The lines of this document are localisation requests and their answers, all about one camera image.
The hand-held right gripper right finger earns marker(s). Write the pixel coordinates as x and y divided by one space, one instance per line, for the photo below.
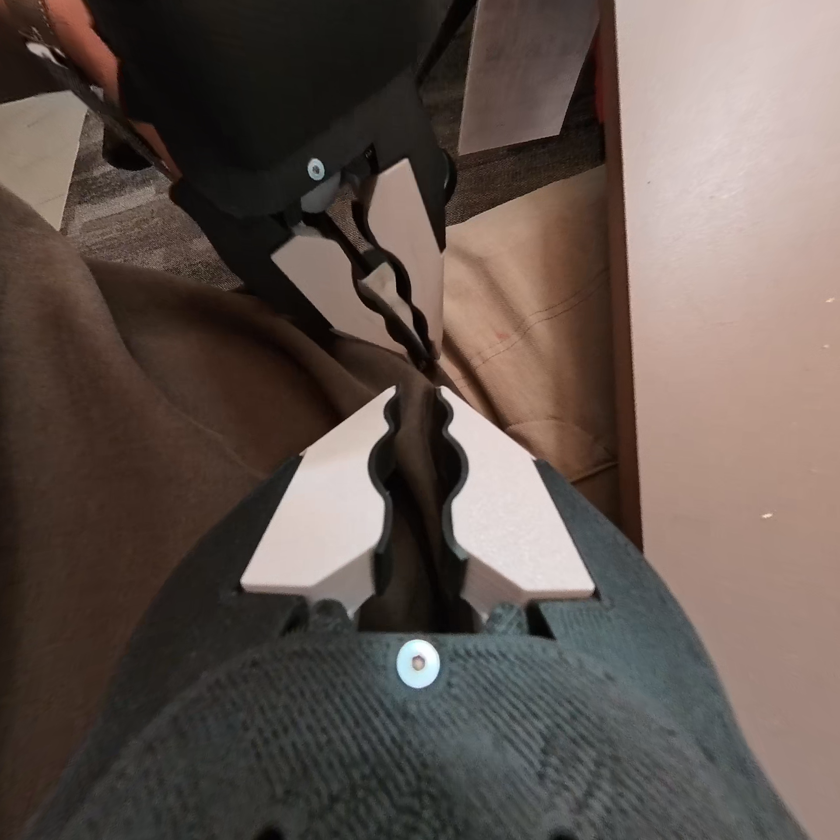
518 525

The person's left hand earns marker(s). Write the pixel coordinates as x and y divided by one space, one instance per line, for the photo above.
79 39

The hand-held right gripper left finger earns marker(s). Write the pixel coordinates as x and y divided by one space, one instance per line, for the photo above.
315 518

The brown hoodie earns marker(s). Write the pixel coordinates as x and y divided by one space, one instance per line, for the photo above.
131 394

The white desk leg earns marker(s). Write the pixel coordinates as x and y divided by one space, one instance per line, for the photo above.
525 72
39 151

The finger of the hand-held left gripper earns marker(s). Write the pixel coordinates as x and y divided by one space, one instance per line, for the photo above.
410 223
315 282

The tan trousers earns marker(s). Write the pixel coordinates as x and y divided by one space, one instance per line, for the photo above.
538 295

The black chair caster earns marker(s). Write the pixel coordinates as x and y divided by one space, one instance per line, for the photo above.
450 174

